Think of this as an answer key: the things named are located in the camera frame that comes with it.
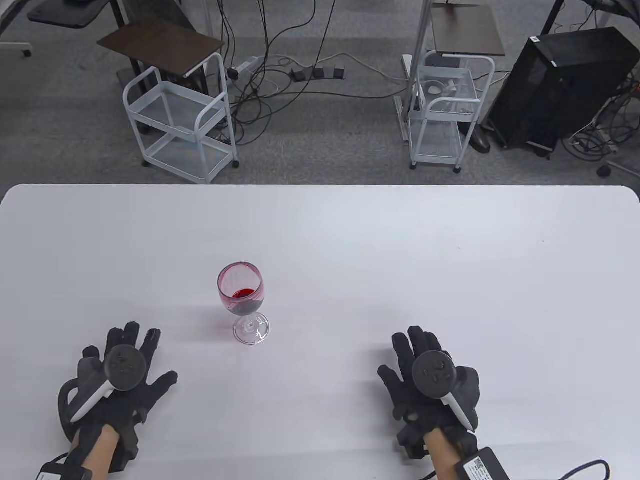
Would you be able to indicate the person's right hand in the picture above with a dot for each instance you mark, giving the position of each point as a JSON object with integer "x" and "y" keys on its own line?
{"x": 400, "y": 395}

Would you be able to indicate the person's left hand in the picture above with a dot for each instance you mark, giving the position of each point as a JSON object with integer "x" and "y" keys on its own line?
{"x": 152, "y": 395}

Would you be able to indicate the wine glass with red liquid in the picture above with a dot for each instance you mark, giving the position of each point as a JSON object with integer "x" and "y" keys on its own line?
{"x": 240, "y": 287}

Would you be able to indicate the person's right forearm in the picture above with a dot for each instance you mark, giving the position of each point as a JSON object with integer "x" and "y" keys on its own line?
{"x": 445, "y": 457}

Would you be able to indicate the black white left hand controller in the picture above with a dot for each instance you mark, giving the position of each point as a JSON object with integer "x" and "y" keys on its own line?
{"x": 123, "y": 367}

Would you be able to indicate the black white hand controller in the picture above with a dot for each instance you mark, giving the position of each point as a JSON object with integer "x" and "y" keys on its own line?
{"x": 123, "y": 367}
{"x": 434, "y": 372}

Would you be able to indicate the black white right hand controller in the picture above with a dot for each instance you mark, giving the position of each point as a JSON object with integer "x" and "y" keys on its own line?
{"x": 434, "y": 372}

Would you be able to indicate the black right wrist sensor box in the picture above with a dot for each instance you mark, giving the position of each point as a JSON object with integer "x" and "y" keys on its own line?
{"x": 482, "y": 467}

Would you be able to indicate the black wrist sensor box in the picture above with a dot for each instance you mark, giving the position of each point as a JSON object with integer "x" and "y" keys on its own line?
{"x": 482, "y": 467}
{"x": 50, "y": 472}

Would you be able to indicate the black left wrist sensor box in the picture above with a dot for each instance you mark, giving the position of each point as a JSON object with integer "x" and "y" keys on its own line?
{"x": 50, "y": 472}

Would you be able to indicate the white metal cart with items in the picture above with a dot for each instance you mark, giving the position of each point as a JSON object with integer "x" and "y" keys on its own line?
{"x": 435, "y": 140}

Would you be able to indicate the black shoe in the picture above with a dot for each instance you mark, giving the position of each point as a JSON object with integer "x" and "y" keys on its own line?
{"x": 479, "y": 139}

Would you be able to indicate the white metal cart empty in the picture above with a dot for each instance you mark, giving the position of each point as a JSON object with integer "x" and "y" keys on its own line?
{"x": 165, "y": 107}

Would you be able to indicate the grey chair leg black caster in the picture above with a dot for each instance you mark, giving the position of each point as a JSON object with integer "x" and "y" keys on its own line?
{"x": 604, "y": 170}

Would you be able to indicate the white round object in cart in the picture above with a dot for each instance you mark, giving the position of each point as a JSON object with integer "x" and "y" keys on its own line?
{"x": 435, "y": 89}

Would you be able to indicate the black power adapter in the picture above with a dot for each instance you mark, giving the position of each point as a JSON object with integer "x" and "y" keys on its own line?
{"x": 300, "y": 75}

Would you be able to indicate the white power strip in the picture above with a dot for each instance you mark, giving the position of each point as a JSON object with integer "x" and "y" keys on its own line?
{"x": 245, "y": 66}

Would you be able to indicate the black computer tower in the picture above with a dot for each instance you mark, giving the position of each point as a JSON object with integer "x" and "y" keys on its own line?
{"x": 560, "y": 85}

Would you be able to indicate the dark brown side table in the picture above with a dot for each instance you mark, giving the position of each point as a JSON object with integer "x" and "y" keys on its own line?
{"x": 160, "y": 45}
{"x": 465, "y": 30}

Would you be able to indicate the silver metal stand pole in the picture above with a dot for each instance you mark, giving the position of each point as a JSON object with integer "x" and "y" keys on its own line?
{"x": 419, "y": 45}

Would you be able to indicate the white chair leg with caster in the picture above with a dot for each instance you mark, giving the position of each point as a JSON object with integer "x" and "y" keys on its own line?
{"x": 15, "y": 47}

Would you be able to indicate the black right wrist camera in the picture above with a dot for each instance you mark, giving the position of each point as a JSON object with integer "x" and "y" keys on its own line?
{"x": 411, "y": 442}

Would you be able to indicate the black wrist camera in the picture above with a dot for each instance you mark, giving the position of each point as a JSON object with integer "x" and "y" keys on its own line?
{"x": 411, "y": 442}
{"x": 127, "y": 445}

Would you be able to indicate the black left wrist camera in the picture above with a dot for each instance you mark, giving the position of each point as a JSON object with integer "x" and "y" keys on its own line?
{"x": 127, "y": 445}

